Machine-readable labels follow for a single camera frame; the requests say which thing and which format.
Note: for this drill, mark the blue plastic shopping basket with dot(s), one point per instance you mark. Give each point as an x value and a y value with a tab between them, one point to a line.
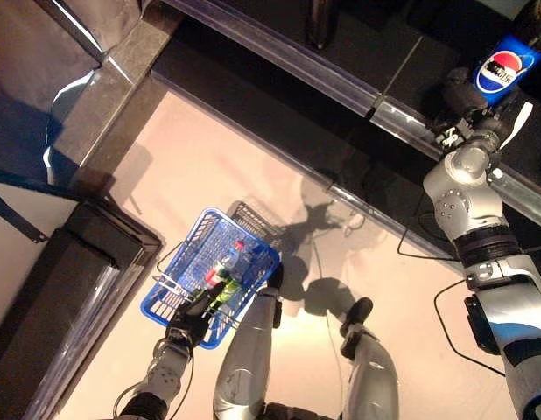
253	237

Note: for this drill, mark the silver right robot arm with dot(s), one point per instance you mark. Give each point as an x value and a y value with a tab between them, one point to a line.
463	205

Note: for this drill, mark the clear water bottle red label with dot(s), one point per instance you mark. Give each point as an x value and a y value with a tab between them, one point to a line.
229	262

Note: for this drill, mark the black low shelf unit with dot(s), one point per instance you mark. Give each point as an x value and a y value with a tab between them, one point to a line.
78	284

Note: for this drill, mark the glossy brown end panel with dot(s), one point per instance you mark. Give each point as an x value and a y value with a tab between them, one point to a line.
34	44

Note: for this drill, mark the green soda can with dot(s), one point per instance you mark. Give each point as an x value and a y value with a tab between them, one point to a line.
226	293

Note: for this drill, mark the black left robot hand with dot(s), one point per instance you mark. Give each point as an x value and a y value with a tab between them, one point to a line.
189	321

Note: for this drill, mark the dark stone plinth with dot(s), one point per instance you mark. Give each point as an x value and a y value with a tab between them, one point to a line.
130	65

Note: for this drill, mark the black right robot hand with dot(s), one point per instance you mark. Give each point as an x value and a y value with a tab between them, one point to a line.
463	100

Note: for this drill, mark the black robot waist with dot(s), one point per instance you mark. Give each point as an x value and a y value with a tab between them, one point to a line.
297	413

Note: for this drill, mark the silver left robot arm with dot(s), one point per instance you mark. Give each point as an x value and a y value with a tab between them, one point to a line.
165	376

